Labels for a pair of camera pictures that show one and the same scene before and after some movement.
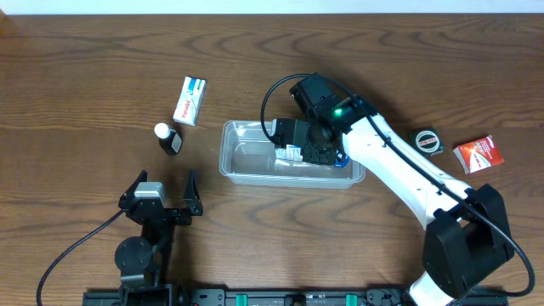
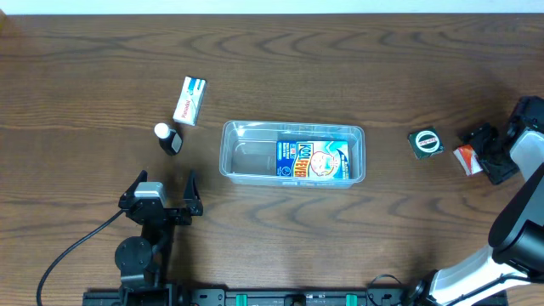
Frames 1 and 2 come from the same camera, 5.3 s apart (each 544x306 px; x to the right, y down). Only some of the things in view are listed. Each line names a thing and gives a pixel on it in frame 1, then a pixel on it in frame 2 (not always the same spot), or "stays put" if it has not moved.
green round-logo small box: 427,141 stays put
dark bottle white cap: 170,139 stays put
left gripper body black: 176,219 stays put
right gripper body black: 319,155 to 497,159
